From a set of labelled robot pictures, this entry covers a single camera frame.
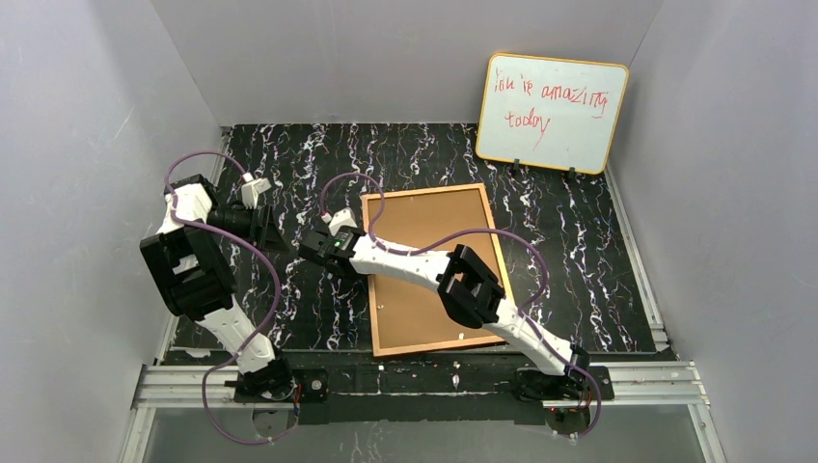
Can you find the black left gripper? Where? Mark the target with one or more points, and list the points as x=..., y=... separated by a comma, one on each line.
x=261, y=226

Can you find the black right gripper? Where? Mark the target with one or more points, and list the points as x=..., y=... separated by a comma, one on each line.
x=313, y=249

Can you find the orange wooden picture frame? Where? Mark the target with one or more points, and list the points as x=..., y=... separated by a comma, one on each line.
x=441, y=348

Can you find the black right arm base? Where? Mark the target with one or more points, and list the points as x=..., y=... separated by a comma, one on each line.
x=532, y=384

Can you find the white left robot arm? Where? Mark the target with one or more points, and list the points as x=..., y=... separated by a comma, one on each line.
x=193, y=276

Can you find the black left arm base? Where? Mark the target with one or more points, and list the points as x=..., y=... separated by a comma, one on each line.
x=300, y=385

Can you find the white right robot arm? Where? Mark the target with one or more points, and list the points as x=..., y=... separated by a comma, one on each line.
x=471, y=293

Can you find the yellow-framed whiteboard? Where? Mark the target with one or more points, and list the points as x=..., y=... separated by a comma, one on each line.
x=550, y=113

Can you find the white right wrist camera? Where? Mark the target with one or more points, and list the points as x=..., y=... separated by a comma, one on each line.
x=340, y=219

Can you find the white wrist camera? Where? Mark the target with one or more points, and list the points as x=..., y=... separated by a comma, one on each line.
x=340, y=219
x=251, y=189

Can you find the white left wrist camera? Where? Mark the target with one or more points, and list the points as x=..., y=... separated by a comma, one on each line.
x=251, y=189

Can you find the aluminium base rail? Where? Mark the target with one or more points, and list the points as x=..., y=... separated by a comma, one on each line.
x=430, y=388

